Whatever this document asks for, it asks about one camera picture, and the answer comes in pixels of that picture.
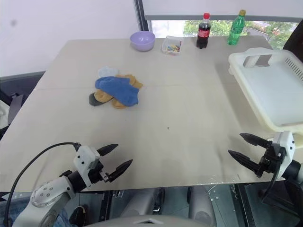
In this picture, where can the grey robot torso rim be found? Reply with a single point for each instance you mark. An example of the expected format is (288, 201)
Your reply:
(151, 221)

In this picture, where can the green bottle with yellow cap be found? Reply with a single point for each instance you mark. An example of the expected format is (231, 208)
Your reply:
(236, 28)

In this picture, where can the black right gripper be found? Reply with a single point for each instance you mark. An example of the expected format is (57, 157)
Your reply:
(268, 163)

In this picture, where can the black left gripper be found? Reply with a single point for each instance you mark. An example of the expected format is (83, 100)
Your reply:
(95, 173)

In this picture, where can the white bag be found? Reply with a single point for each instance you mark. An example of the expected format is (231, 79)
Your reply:
(3, 113)

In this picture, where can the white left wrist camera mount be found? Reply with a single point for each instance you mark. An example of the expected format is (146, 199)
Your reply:
(82, 156)

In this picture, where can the small clear container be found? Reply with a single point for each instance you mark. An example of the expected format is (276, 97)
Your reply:
(171, 46)

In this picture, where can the purple plastic bowl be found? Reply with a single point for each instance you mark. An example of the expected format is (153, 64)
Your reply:
(142, 41)

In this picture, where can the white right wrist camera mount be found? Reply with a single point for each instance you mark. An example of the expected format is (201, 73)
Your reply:
(285, 142)

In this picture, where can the dark window frame post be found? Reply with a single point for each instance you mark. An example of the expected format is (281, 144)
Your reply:
(142, 14)

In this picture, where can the pale blue sock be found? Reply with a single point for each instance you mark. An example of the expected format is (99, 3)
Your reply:
(106, 71)

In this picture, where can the cola bottle with red cap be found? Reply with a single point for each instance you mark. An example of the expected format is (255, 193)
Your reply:
(203, 33)

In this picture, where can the grey rounded robot leg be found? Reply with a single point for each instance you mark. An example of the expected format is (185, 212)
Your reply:
(139, 201)
(202, 205)

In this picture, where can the dark chair base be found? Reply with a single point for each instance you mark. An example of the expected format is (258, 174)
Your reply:
(279, 201)

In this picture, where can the grey roller blind bar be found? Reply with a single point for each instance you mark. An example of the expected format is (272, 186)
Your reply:
(213, 17)

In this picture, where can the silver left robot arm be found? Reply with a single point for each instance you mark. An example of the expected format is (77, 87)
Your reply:
(45, 194)

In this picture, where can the white plastic basket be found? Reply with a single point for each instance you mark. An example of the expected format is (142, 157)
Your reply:
(267, 89)

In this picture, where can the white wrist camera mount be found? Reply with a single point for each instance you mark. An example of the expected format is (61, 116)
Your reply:
(285, 142)
(82, 156)

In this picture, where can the black shoe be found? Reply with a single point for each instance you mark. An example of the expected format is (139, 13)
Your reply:
(77, 214)

